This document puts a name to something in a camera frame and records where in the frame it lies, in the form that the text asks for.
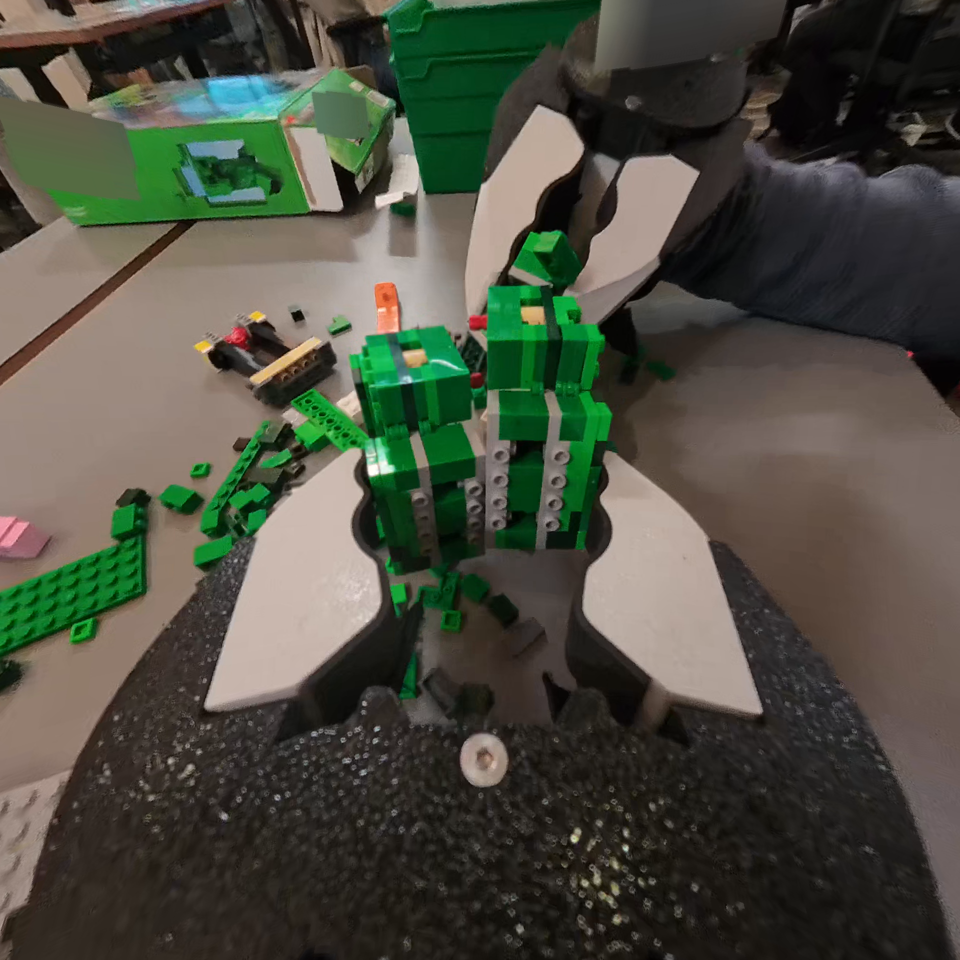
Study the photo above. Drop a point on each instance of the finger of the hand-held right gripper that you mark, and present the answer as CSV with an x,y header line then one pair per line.
x,y
510,172
645,210

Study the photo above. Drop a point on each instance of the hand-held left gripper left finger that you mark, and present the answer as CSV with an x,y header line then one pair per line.
x,y
300,600

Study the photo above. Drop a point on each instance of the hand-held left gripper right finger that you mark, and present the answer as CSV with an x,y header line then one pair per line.
x,y
667,622

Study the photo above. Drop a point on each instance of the small green sloped piece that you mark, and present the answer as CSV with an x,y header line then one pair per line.
x,y
544,255

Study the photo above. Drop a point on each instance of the green striped brick model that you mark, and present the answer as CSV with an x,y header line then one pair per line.
x,y
540,352

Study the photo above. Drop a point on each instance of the person's right forearm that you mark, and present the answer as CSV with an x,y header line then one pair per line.
x,y
810,247

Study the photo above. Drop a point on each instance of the grey desk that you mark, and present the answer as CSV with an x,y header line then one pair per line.
x,y
750,465

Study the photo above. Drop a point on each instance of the stack of green bins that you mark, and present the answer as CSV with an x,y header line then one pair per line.
x,y
487,90

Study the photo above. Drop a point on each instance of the pile of loose green bricks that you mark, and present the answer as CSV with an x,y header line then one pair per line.
x,y
247,495

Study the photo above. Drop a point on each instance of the long green plate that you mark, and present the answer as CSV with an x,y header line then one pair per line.
x,y
232,480

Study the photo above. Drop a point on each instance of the orange brick separator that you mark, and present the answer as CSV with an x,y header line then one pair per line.
x,y
386,307

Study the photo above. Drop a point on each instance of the black office chair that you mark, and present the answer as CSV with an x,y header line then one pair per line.
x,y
862,67

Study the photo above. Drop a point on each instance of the green corner brick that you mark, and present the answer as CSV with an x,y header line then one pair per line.
x,y
339,326

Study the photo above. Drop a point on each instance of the green studded plate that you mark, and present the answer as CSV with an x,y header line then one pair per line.
x,y
67,592

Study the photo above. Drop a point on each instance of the black and yellow brick build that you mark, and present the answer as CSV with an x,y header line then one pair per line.
x,y
277,364

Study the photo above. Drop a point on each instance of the pink toy pig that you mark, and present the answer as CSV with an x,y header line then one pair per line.
x,y
22,538

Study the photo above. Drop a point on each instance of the light grey studded plate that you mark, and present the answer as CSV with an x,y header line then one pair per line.
x,y
30,832

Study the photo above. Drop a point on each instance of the green toy box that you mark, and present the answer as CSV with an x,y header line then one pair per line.
x,y
154,161

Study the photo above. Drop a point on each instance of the dark wooden table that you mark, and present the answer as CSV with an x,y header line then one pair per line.
x,y
112,30

